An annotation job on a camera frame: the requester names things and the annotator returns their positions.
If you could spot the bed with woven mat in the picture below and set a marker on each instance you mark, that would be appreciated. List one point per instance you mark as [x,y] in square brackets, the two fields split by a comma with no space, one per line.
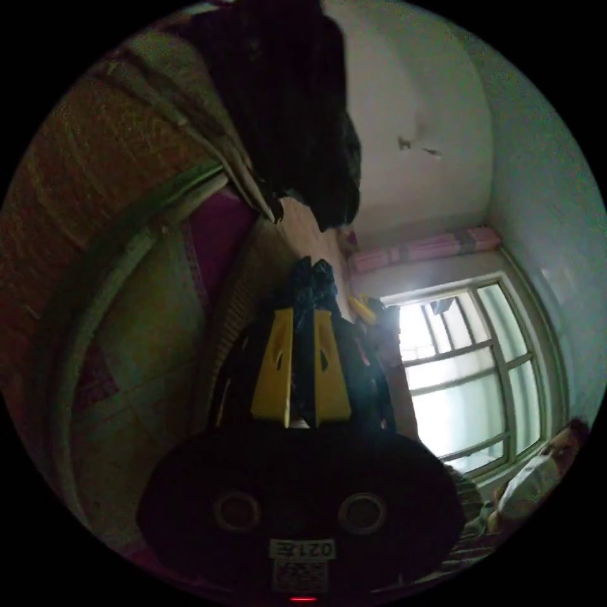
[118,199]

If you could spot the window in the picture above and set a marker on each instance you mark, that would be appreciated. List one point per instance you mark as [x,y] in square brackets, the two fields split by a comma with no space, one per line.
[479,374]

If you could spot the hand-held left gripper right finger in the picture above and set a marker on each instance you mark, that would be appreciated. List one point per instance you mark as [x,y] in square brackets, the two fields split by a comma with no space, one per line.
[332,384]

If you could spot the blue patterned short sleeve shirt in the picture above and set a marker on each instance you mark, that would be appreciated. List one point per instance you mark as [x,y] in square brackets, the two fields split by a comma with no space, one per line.
[365,379]

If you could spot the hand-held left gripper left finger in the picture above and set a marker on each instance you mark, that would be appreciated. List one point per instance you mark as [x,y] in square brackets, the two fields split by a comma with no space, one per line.
[271,374]

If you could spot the person's body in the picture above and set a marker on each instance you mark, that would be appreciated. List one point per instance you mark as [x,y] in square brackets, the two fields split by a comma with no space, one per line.
[526,483]

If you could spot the pile of clothes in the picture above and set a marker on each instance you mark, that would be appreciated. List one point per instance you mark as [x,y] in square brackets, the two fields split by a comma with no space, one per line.
[294,118]

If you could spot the pink striped curtain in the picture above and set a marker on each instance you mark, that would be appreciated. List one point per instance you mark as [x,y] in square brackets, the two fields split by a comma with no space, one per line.
[422,249]

